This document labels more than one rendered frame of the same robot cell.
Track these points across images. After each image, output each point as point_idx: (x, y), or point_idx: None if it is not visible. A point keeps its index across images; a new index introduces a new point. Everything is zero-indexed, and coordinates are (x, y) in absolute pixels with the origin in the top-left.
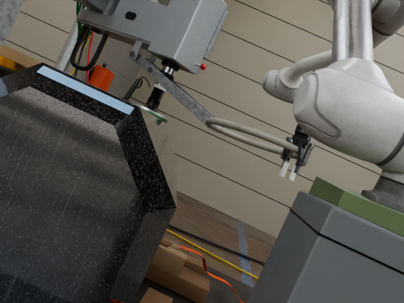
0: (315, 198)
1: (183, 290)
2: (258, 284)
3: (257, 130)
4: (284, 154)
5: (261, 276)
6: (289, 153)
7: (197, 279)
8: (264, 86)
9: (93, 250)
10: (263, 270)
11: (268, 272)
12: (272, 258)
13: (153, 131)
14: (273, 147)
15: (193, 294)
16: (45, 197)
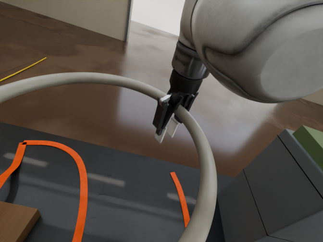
0: None
1: (22, 238)
2: (298, 229)
3: (216, 175)
4: (155, 120)
5: (300, 227)
6: (169, 117)
7: (6, 220)
8: (279, 102)
9: None
10: (300, 225)
11: (317, 228)
12: (316, 223)
13: None
14: (28, 83)
15: (31, 225)
16: None
